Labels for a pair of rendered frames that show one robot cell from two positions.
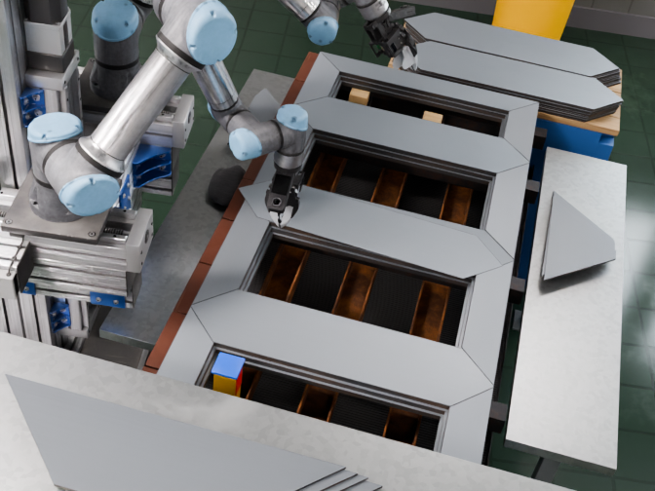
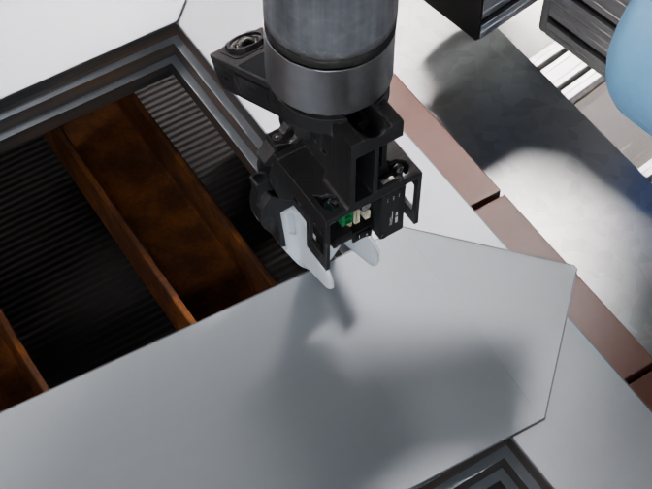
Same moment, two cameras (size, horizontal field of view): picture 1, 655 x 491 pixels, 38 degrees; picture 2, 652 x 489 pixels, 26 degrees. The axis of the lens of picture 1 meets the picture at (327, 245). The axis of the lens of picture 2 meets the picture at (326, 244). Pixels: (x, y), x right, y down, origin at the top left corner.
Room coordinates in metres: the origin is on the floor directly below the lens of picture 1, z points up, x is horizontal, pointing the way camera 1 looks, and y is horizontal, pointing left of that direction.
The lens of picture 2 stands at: (2.30, -0.25, 1.67)
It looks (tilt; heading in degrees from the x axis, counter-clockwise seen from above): 54 degrees down; 139
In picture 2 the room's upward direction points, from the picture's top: straight up
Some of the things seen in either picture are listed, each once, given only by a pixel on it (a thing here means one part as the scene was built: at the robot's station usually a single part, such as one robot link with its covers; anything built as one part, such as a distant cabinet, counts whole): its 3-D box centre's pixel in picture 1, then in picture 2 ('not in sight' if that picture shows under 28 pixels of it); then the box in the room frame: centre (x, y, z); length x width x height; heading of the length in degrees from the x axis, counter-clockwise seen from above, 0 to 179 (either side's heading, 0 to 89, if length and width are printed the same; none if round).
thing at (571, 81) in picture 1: (508, 65); not in sight; (2.88, -0.53, 0.82); 0.80 x 0.40 x 0.06; 81
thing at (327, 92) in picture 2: (288, 154); (334, 48); (1.87, 0.13, 1.08); 0.08 x 0.08 x 0.05
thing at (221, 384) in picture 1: (226, 395); not in sight; (1.34, 0.18, 0.78); 0.05 x 0.05 x 0.19; 81
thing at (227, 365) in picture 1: (228, 367); not in sight; (1.34, 0.18, 0.88); 0.06 x 0.06 x 0.02; 81
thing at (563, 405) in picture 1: (574, 283); not in sight; (1.93, -0.70, 0.73); 1.20 x 0.26 x 0.03; 171
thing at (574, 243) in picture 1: (580, 241); not in sight; (2.07, -0.72, 0.77); 0.45 x 0.20 x 0.04; 171
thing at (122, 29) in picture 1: (116, 29); not in sight; (2.13, 0.63, 1.20); 0.13 x 0.12 x 0.14; 2
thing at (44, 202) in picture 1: (60, 184); not in sight; (1.63, 0.63, 1.09); 0.15 x 0.15 x 0.10
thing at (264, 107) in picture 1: (264, 119); not in sight; (2.53, 0.27, 0.70); 0.39 x 0.12 x 0.04; 171
